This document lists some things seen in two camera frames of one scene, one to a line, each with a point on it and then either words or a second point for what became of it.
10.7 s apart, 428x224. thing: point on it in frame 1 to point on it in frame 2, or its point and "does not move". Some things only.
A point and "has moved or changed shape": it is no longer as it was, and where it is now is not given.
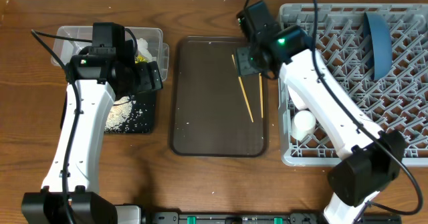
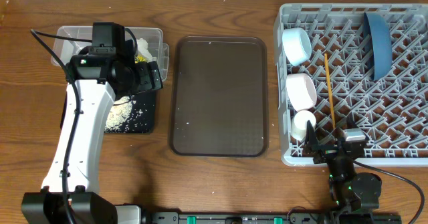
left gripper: (147, 83) does not move
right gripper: (243, 67) to (312, 145)
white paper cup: (303, 124) does not move
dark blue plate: (379, 43) does not move
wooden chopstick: (261, 83) has moved or changed shape
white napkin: (143, 49) does not move
